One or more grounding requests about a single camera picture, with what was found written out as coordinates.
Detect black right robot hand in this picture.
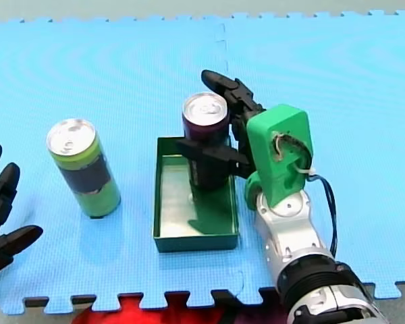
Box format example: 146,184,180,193
173,70,267,180

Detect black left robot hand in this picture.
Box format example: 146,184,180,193
0,141,44,279

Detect dark purple drink can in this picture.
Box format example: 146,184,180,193
182,92,232,190

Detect green can with dark band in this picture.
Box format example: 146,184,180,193
46,118,122,218

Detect shallow green tray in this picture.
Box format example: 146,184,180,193
152,136,240,253

